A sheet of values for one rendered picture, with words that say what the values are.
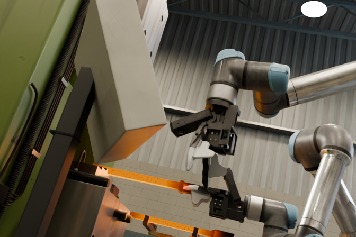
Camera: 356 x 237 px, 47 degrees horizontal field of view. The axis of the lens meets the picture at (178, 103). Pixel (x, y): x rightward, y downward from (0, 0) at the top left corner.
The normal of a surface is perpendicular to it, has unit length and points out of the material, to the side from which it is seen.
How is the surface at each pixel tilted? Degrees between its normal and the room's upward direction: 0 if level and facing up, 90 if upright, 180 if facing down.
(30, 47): 90
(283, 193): 90
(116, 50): 90
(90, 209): 90
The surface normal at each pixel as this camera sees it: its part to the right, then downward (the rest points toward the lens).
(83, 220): -0.08, -0.42
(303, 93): 0.00, 0.31
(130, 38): 0.33, -0.30
